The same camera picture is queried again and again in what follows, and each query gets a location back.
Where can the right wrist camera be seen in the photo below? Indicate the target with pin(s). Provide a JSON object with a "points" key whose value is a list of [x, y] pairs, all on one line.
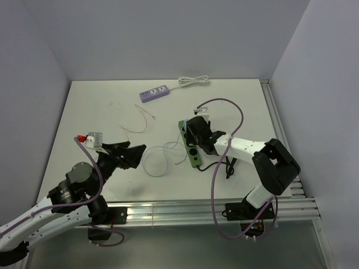
{"points": [[202, 112]]}

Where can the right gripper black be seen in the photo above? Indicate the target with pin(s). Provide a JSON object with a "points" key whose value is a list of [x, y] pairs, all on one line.
{"points": [[189, 139]]}

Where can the purple power strip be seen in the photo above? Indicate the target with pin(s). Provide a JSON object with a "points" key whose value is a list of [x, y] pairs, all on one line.
{"points": [[154, 93]]}

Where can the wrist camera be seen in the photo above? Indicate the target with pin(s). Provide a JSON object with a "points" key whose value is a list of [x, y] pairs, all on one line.
{"points": [[202, 112], [92, 140]]}

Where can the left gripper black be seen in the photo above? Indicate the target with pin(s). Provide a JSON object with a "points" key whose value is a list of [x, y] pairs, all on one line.
{"points": [[133, 153]]}

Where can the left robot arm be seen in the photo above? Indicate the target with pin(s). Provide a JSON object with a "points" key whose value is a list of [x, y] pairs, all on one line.
{"points": [[75, 201]]}

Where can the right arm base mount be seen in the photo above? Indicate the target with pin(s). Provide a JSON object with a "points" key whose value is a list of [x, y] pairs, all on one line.
{"points": [[243, 211]]}

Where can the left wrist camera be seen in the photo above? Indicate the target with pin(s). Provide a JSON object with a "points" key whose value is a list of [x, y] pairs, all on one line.
{"points": [[92, 140]]}

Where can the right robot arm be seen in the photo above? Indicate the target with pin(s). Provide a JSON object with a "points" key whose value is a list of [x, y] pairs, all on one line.
{"points": [[275, 166]]}

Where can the green power strip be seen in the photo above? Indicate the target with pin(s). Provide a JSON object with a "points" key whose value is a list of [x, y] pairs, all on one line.
{"points": [[192, 151]]}

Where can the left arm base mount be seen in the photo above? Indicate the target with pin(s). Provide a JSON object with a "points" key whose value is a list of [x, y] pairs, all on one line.
{"points": [[101, 229]]}

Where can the blue USB charger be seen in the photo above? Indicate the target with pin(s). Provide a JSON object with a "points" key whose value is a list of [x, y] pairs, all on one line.
{"points": [[184, 127]]}

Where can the aluminium front rail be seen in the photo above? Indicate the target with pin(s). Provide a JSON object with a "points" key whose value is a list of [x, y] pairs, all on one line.
{"points": [[191, 212]]}

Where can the aluminium side rail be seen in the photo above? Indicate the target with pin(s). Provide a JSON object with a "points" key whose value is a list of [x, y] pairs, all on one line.
{"points": [[295, 187]]}

